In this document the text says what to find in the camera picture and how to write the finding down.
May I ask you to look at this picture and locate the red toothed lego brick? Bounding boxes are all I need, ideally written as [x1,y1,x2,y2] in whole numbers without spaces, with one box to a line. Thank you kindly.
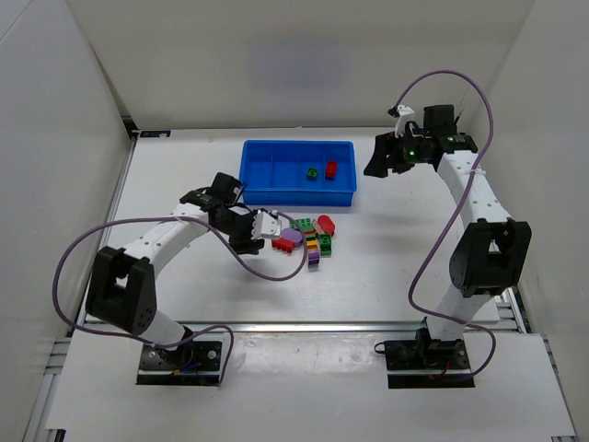
[271,237,295,253]

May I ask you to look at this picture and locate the purple round lego brick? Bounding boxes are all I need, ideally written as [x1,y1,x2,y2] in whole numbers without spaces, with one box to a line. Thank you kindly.
[281,227,303,248]

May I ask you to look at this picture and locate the small green lego brick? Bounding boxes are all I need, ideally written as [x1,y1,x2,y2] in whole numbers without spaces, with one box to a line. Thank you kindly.
[306,168,319,181]

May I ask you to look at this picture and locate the red oval lego brick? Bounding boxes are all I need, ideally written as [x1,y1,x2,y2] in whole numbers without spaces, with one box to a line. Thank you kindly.
[317,215,336,237]

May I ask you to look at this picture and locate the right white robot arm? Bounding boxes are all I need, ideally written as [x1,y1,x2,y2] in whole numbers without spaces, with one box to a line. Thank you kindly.
[364,105,532,366]

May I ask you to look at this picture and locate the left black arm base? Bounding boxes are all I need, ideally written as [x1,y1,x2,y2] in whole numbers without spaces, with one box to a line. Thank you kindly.
[135,338,223,387]

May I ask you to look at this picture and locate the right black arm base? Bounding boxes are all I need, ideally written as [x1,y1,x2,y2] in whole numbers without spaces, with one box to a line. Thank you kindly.
[374,338,475,390]

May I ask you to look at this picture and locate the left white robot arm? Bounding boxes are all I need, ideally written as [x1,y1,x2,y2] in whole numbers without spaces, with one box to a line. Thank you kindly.
[86,172,276,353]

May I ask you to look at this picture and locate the green flat lego plate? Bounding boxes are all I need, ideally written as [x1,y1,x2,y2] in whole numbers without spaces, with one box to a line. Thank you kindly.
[290,218,314,234]

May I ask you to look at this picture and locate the blue divided plastic bin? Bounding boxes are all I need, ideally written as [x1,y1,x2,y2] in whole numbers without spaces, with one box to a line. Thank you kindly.
[239,140,357,207]

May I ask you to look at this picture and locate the stacked multicolour lego column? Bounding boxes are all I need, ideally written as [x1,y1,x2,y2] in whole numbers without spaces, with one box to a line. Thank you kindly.
[305,231,320,267]

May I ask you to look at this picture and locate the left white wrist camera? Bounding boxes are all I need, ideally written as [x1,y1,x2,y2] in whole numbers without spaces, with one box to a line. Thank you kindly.
[251,209,283,240]

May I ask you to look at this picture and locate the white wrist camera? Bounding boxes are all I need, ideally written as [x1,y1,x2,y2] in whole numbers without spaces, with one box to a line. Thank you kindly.
[251,209,283,240]
[387,104,415,138]

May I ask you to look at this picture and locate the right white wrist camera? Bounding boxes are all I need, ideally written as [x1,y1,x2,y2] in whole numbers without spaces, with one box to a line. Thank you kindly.
[387,104,415,138]

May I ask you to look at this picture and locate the aluminium front rail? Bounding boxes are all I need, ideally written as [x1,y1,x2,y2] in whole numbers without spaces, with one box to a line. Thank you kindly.
[182,319,524,333]

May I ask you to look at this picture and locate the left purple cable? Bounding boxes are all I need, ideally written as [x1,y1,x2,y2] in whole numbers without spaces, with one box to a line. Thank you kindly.
[52,210,308,387]

